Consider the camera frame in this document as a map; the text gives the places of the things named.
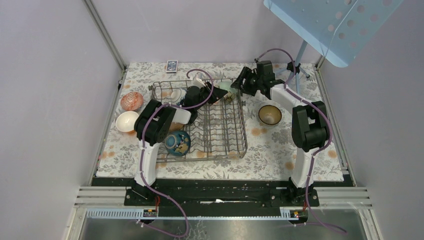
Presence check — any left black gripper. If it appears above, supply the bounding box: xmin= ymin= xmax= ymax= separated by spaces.
xmin=194 ymin=81 xmax=228 ymax=111

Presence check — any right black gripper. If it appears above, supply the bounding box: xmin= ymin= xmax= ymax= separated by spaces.
xmin=230 ymin=67 xmax=263 ymax=97

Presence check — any pale green bowl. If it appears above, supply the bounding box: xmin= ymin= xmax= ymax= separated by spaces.
xmin=219 ymin=81 xmax=237 ymax=103

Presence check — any grey wire dish rack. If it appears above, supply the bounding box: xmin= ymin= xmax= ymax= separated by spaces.
xmin=157 ymin=92 xmax=248 ymax=163

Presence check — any black patterned bowl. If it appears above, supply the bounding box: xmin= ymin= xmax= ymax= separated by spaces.
xmin=258 ymin=104 xmax=282 ymax=126

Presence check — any blue white zigzag bowl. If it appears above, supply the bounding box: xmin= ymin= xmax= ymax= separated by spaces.
xmin=120 ymin=91 xmax=144 ymax=111

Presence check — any orange bowl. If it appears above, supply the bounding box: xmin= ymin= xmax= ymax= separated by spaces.
xmin=115 ymin=111 xmax=139 ymax=133

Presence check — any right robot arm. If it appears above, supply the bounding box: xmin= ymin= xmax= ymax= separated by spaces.
xmin=231 ymin=60 xmax=333 ymax=206

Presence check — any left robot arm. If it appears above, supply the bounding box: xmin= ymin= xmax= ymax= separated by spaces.
xmin=134 ymin=82 xmax=228 ymax=206

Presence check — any white blue floral bowl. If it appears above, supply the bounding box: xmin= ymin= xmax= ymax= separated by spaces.
xmin=170 ymin=88 xmax=187 ymax=105

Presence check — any playing card box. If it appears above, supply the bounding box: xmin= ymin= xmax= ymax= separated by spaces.
xmin=165 ymin=60 xmax=179 ymax=74

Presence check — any brown floral bowl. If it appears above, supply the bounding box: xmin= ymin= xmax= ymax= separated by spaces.
xmin=169 ymin=122 xmax=184 ymax=132

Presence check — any dark blue bowl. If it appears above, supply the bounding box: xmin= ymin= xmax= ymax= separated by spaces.
xmin=164 ymin=130 xmax=191 ymax=157

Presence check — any blue music stand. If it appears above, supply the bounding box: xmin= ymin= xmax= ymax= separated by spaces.
xmin=274 ymin=0 xmax=405 ymax=95

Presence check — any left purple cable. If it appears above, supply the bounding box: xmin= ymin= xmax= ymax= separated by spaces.
xmin=138 ymin=68 xmax=215 ymax=240

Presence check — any purple cable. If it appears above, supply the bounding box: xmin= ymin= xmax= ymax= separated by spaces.
xmin=254 ymin=48 xmax=349 ymax=237
xmin=138 ymin=68 xmax=215 ymax=240

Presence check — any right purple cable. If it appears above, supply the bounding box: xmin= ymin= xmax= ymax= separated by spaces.
xmin=254 ymin=48 xmax=349 ymax=237

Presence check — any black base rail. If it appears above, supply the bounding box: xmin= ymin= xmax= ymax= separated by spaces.
xmin=91 ymin=177 xmax=319 ymax=217

